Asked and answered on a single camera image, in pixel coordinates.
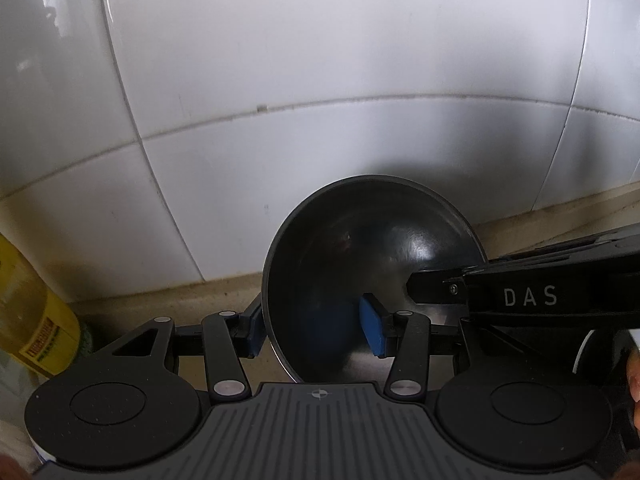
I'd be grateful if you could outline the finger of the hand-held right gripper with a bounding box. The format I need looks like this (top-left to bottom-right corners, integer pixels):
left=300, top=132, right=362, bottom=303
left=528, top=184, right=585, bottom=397
left=406, top=259, right=490, bottom=307

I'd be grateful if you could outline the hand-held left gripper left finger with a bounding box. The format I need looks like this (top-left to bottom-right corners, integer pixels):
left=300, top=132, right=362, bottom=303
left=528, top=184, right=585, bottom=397
left=97, top=294, right=267, bottom=402

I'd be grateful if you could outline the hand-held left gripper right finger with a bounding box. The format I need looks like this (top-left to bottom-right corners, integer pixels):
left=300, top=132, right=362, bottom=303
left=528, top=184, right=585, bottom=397
left=359, top=292, right=467, bottom=401

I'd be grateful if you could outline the large steel bowl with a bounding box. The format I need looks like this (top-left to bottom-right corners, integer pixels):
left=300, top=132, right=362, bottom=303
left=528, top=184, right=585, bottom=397
left=260, top=175, right=489, bottom=384

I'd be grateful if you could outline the yellow label oil bottle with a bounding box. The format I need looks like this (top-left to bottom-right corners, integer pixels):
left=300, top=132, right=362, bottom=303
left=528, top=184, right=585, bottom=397
left=0, top=232, right=96, bottom=380

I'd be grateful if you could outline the person's right hand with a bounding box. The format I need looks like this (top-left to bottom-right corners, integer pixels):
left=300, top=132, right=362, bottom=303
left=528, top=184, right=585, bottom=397
left=625, top=350, right=640, bottom=406

